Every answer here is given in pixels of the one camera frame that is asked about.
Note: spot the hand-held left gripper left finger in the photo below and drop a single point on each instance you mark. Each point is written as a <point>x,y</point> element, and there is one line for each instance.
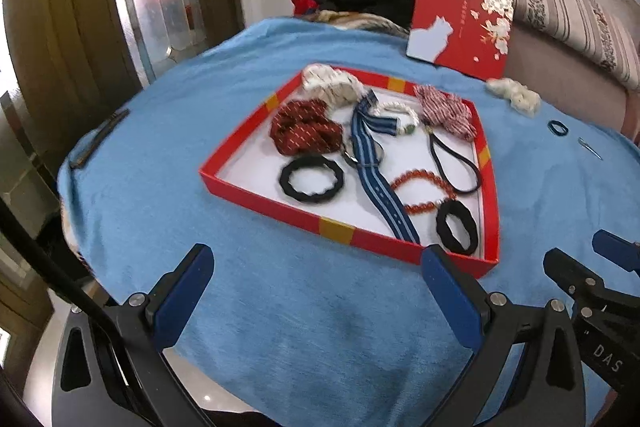
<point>182,302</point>

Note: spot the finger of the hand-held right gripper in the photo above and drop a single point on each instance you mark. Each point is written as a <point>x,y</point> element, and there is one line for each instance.
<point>620,252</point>
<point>567,269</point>

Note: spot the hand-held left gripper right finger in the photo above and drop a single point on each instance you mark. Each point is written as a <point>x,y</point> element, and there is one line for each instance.
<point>450,302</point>

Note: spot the black scrunchie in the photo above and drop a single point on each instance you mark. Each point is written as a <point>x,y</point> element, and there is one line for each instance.
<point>441,227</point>
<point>286,179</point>

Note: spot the blue striped ribbon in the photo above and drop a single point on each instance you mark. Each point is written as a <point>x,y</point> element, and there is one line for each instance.
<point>380,192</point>

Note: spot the red box tray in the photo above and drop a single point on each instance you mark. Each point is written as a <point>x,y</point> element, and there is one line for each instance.
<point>252,177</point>

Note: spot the thin black elastic band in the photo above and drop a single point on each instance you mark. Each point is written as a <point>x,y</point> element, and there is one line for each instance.
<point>433,147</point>

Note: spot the white dotted scrunchie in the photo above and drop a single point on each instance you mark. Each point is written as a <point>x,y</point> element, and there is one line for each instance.
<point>335,87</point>

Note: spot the silver hair clip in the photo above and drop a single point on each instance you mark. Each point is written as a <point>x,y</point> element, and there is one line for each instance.
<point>589,148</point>

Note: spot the blue blanket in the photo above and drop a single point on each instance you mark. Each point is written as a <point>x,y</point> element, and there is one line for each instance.
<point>300,307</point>

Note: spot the white fluffy scrunchie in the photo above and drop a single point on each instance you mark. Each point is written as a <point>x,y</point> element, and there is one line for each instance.
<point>517,97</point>

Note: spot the pink white striped scrunchie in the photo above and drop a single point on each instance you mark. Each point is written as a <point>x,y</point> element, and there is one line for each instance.
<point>445,112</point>

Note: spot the pink brown sofa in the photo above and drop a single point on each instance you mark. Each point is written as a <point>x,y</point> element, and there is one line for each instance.
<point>560,67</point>

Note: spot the dark red scrunchie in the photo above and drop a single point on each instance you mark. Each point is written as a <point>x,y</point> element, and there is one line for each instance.
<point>300,132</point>

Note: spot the red floral box lid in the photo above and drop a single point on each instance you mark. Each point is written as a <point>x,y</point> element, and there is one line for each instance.
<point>465,37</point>

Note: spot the striped sofa cushion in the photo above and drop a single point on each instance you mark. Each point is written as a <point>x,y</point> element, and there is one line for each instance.
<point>560,2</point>

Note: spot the brown patterned cloth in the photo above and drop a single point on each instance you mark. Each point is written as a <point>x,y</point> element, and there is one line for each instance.
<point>360,24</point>

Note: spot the wooden door with glass panel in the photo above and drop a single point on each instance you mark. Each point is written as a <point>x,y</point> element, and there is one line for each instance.
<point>65,32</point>

